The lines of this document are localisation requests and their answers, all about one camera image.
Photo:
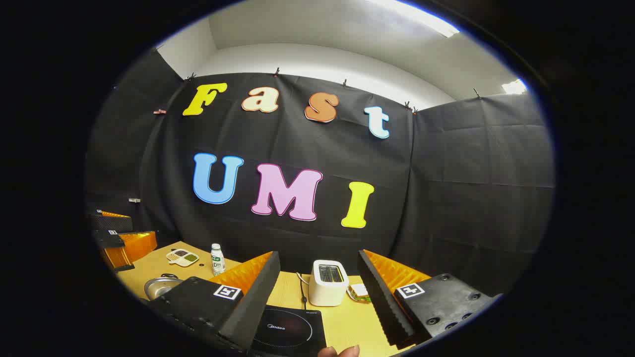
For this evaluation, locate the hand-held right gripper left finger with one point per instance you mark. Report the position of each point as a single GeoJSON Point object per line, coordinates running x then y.
{"type": "Point", "coordinates": [258, 297]}

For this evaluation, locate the white drink bottle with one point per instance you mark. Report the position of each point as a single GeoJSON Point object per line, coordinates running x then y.
{"type": "Point", "coordinates": [217, 265]}

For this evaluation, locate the stainless steel pot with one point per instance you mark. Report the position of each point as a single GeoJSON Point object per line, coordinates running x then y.
{"type": "Point", "coordinates": [158, 288]}

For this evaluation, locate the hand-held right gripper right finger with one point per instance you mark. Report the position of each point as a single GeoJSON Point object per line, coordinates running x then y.
{"type": "Point", "coordinates": [379, 297]}

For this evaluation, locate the divided dish of beans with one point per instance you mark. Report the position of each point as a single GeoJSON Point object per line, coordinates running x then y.
{"type": "Point", "coordinates": [182, 257]}

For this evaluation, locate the sandwich with lettuce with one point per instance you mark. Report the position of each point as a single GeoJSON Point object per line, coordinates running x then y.
{"type": "Point", "coordinates": [358, 290]}

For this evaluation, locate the white toaster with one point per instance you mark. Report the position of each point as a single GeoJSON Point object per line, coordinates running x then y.
{"type": "Point", "coordinates": [327, 295]}

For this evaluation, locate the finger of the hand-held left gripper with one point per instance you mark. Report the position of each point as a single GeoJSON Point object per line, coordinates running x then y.
{"type": "Point", "coordinates": [111, 223]}
{"type": "Point", "coordinates": [134, 245]}

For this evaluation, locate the black induction cooktop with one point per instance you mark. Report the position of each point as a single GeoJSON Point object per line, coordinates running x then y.
{"type": "Point", "coordinates": [292, 329]}

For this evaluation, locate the small ceiling light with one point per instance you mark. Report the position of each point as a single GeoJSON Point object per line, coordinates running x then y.
{"type": "Point", "coordinates": [513, 87]}

